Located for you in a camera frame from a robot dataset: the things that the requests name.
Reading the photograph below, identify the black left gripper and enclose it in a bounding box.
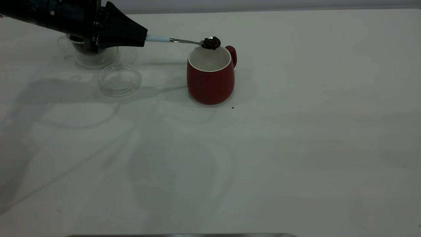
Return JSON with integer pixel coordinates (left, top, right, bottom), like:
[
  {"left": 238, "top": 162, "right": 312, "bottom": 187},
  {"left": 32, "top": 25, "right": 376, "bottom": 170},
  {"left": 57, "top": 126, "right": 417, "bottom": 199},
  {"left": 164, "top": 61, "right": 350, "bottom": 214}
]
[{"left": 33, "top": 0, "right": 148, "bottom": 53}]

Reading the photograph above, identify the spoon with pale blue handle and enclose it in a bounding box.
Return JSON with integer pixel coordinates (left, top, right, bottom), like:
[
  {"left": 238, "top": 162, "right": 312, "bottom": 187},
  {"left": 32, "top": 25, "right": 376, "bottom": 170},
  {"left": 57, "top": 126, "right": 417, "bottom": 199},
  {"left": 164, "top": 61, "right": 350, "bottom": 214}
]
[{"left": 145, "top": 34, "right": 221, "bottom": 50}]

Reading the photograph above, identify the small coffee beans heap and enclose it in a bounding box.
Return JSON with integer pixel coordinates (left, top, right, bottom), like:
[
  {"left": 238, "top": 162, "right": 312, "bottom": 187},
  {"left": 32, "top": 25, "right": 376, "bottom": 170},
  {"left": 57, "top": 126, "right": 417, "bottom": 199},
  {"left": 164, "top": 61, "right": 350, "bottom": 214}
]
[{"left": 201, "top": 36, "right": 221, "bottom": 50}]

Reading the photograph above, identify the red ceramic mug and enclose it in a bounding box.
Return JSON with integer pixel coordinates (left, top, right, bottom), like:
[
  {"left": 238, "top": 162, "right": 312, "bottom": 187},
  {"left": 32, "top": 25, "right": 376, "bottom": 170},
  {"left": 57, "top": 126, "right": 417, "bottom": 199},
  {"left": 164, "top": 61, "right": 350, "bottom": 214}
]
[{"left": 187, "top": 44, "right": 237, "bottom": 105}]

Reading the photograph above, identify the dark coffee beans pile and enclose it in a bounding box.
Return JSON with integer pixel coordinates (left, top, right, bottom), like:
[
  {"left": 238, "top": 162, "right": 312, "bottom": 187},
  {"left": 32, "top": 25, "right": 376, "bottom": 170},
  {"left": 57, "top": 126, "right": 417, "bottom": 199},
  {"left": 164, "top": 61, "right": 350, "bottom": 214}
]
[{"left": 72, "top": 39, "right": 91, "bottom": 55}]

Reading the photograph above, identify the clear glass dish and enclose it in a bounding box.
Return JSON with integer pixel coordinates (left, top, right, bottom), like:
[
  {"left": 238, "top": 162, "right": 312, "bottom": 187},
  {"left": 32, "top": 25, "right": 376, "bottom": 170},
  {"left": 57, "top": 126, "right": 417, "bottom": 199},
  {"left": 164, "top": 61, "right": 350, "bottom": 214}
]
[{"left": 99, "top": 63, "right": 142, "bottom": 98}]

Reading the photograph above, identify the clear double-wall glass cup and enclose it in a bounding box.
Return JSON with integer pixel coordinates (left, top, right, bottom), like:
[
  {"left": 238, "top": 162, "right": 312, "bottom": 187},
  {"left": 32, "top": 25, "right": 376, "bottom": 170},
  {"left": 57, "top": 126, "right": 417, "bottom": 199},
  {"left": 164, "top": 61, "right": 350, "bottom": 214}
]
[{"left": 58, "top": 33, "right": 119, "bottom": 69}]

